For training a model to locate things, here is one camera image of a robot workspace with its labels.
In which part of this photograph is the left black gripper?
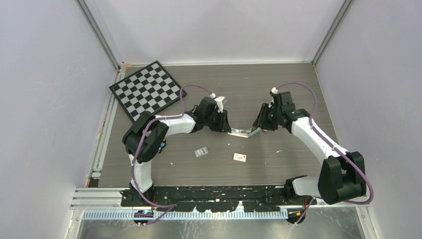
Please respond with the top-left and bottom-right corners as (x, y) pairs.
(204, 109), (231, 132)

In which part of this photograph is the small white staple box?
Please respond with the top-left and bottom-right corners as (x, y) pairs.
(233, 153), (246, 162)

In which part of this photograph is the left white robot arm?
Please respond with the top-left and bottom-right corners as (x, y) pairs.
(122, 96), (231, 206)

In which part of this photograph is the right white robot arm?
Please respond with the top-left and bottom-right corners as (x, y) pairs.
(253, 89), (367, 205)

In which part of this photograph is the blue owl eraser toy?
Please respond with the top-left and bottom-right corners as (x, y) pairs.
(158, 139), (167, 153)

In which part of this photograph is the black white chessboard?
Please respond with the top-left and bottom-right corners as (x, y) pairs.
(109, 61), (187, 122)

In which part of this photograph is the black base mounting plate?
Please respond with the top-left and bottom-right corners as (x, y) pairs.
(120, 185), (312, 213)

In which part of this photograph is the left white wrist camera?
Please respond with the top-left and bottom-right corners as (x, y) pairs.
(210, 93), (227, 113)

